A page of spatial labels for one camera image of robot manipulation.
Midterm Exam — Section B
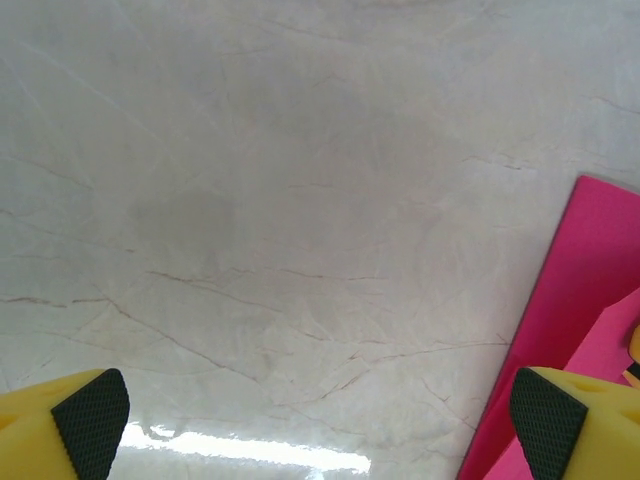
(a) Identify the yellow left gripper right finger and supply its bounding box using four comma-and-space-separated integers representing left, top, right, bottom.
509, 366, 640, 480

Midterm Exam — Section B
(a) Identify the pink paper sheet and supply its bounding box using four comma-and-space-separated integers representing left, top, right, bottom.
455, 174, 640, 480

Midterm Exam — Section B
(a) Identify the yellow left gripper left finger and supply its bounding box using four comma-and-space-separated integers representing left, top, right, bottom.
0, 368, 131, 480

